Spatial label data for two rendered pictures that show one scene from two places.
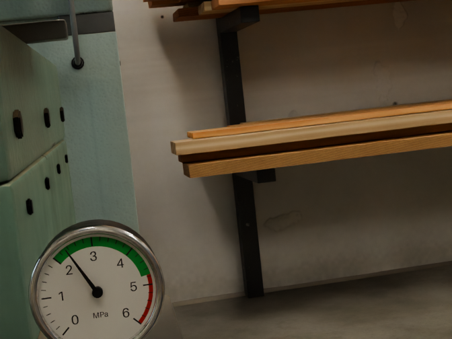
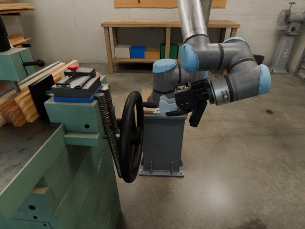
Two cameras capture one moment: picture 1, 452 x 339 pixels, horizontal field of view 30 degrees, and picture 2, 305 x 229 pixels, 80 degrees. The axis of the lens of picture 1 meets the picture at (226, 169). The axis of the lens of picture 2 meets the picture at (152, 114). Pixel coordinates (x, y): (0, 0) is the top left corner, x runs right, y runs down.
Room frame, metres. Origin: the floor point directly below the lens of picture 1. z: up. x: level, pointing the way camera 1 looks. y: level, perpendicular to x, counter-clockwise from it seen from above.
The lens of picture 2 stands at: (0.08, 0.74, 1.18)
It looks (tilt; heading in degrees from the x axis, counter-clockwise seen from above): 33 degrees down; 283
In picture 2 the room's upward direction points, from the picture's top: straight up
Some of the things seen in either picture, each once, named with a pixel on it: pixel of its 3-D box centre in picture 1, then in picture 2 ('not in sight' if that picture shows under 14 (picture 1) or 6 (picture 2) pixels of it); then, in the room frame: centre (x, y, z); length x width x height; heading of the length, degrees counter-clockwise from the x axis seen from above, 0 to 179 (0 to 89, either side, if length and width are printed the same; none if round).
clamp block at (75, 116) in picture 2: not in sight; (83, 106); (0.39, 0.33, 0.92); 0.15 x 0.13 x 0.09; 97
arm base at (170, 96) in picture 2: not in sight; (163, 93); (0.26, -0.37, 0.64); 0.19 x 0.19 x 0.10
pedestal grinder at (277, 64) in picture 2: not in sight; (287, 39); (-1.50, -3.16, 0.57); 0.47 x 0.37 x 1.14; 10
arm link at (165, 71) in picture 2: not in sight; (165, 74); (0.25, -0.37, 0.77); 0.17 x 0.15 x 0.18; 18
